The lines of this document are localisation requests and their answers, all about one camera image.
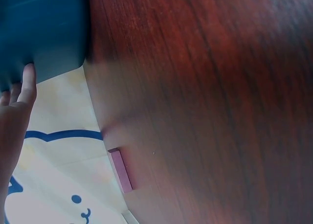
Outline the dark teal plastic box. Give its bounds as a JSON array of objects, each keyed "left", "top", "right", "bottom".
[{"left": 0, "top": 0, "right": 90, "bottom": 93}]

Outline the pink wooden block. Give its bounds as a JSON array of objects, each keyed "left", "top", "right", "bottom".
[{"left": 107, "top": 147, "right": 134, "bottom": 194}]

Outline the person's left hand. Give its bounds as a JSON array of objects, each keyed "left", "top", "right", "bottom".
[{"left": 0, "top": 63, "right": 38, "bottom": 209}]

